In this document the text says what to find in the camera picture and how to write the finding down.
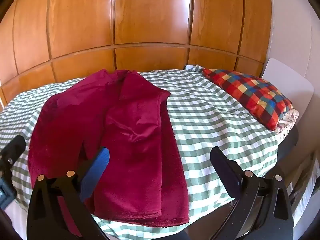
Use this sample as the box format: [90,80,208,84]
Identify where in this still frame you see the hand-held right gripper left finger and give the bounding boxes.
[26,147,110,240]

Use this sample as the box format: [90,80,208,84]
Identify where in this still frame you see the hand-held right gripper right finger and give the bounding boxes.
[210,146,294,240]

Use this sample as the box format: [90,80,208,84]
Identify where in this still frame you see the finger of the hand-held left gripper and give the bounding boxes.
[0,135,26,174]

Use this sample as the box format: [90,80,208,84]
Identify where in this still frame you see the dark red garment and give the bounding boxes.
[27,69,190,227]

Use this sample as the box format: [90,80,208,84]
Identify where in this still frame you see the green checked bed sheet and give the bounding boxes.
[0,65,279,240]

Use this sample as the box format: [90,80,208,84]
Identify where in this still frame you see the multicoloured plaid pillow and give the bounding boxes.
[202,68,293,131]

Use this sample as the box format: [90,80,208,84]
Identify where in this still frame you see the floral mattress sheet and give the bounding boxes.
[274,109,300,133]

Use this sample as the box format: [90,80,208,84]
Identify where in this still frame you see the wooden wardrobe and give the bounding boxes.
[0,0,273,110]

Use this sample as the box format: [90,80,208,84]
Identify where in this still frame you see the dark bed frame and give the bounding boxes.
[274,125,299,178]

